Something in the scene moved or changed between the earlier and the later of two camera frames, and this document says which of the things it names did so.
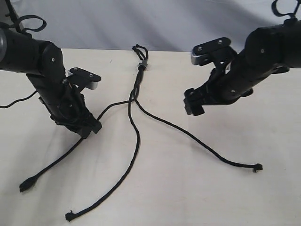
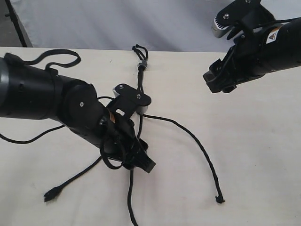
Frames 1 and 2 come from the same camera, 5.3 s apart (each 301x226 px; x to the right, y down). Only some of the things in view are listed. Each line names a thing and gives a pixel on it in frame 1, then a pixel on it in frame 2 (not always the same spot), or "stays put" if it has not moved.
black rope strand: [142, 56] → [143, 56]
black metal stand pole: [12, 14] stays put
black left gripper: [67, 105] → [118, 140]
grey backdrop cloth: [170, 26] stays put
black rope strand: [142, 52] → [136, 48]
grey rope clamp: [142, 62] stays put
